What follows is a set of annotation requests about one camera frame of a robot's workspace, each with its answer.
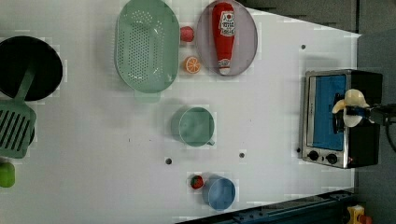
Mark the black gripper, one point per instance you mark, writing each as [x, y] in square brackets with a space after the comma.
[379, 114]

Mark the blue mug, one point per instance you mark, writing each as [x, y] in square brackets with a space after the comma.
[219, 192]

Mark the green mug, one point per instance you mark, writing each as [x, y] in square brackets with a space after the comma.
[193, 126]

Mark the red strawberry near mug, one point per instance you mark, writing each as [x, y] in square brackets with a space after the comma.
[197, 182]

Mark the black toaster oven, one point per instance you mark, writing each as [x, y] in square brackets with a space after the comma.
[326, 138]

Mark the yellow red clamp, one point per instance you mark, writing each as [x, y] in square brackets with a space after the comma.
[357, 215]

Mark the grey round plate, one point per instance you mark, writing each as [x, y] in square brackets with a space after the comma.
[244, 46]

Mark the red ketchup bottle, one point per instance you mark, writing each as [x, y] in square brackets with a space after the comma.
[223, 31]

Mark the orange slice toy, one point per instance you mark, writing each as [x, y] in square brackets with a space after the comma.
[192, 65]

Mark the red strawberry near plate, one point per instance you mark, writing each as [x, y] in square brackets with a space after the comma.
[186, 34]

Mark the green perforated colander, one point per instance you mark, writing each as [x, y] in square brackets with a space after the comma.
[147, 48]

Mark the green slotted spatula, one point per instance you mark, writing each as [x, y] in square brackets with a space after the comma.
[17, 122]

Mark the black frying pan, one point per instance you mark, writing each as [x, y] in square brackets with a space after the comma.
[16, 54]

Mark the green apple toy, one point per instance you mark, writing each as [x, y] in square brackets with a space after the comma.
[7, 175]

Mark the blue metal table frame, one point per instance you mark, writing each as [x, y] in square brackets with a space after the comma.
[326, 208]

